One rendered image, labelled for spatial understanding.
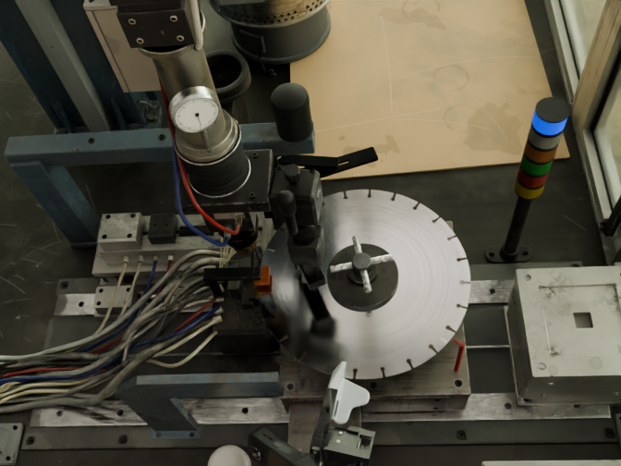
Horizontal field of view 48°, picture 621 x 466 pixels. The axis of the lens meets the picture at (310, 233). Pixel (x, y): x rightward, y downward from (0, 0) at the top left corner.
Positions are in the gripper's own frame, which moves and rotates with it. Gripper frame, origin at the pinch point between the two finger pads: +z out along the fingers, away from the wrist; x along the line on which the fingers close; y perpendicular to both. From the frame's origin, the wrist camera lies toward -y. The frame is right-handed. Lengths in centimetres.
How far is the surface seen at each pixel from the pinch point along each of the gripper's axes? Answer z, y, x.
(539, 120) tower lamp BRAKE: 16.4, 21.8, 41.9
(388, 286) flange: 10.2, 4.8, 15.1
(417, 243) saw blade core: 18.1, 7.8, 19.0
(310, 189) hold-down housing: -8.5, -4.2, 37.8
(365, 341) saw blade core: 3.0, 3.1, 9.4
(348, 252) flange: 14.1, -2.4, 17.5
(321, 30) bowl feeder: 78, -23, 38
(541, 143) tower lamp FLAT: 18.1, 22.9, 38.1
